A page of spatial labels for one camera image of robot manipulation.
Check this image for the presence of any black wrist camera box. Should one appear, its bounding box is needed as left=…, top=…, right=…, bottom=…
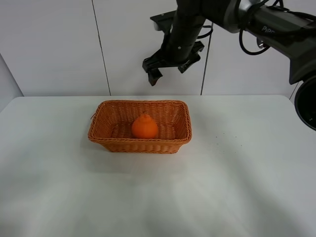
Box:
left=150, top=11, right=176, bottom=33

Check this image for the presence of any orange dekopon fruit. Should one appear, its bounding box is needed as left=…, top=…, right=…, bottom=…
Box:
left=131, top=114, right=158, bottom=139

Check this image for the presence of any orange wicker basket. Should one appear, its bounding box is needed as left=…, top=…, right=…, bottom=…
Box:
left=88, top=100, right=192, bottom=154

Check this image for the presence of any black cable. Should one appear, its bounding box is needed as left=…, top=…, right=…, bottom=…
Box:
left=238, top=0, right=316, bottom=55

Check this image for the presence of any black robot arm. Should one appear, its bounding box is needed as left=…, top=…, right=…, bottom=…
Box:
left=142, top=0, right=316, bottom=129

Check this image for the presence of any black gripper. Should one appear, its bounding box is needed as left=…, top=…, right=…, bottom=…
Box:
left=142, top=34, right=204, bottom=86

